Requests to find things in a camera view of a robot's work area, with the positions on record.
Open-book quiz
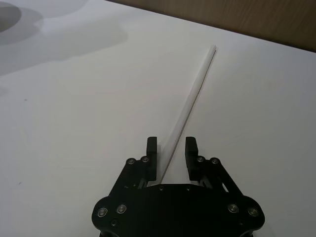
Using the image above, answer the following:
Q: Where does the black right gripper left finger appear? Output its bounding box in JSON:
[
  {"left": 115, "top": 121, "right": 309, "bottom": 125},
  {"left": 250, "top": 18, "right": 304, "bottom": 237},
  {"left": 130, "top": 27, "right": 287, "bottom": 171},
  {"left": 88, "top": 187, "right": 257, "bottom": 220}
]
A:
[{"left": 92, "top": 136, "right": 158, "bottom": 223}]

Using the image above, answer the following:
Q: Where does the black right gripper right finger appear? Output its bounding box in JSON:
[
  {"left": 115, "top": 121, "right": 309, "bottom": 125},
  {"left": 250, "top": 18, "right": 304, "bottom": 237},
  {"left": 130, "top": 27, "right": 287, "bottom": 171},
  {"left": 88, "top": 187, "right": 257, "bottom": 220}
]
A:
[{"left": 184, "top": 136, "right": 267, "bottom": 223}]

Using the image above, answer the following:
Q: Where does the long thin white strip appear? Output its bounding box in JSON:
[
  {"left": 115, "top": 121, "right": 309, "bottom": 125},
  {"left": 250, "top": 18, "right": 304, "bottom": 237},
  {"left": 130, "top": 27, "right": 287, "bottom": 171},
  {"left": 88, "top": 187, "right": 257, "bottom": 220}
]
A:
[{"left": 159, "top": 44, "right": 218, "bottom": 185}]

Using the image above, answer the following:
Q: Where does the white table cloth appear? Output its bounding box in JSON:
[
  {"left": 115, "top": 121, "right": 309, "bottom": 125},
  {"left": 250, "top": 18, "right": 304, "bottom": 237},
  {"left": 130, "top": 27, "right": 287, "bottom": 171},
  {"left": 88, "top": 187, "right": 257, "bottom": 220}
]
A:
[{"left": 0, "top": 0, "right": 316, "bottom": 237}]

